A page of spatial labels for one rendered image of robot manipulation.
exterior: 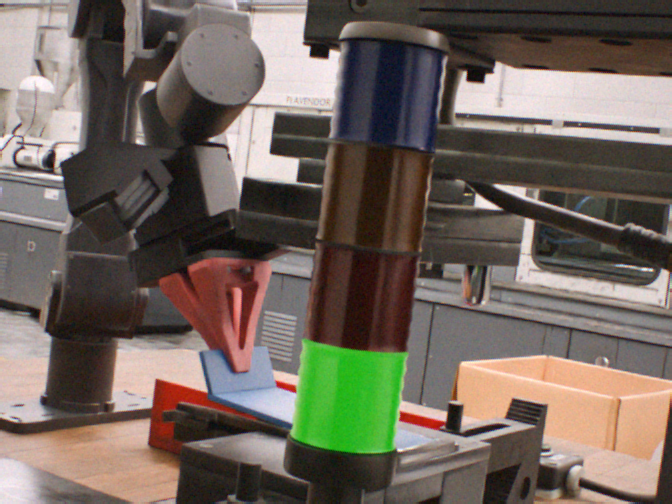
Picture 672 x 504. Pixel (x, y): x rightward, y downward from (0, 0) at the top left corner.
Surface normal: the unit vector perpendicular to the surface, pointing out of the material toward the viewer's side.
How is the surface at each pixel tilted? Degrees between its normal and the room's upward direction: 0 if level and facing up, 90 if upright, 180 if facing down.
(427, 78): 76
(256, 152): 90
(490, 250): 90
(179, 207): 90
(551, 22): 90
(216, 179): 65
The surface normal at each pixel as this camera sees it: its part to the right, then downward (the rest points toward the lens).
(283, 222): -0.55, -0.03
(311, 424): -0.55, -0.28
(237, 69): 0.40, -0.27
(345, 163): -0.61, 0.21
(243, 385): 0.80, -0.31
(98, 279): 0.39, -0.03
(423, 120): 0.65, 0.36
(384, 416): 0.72, -0.11
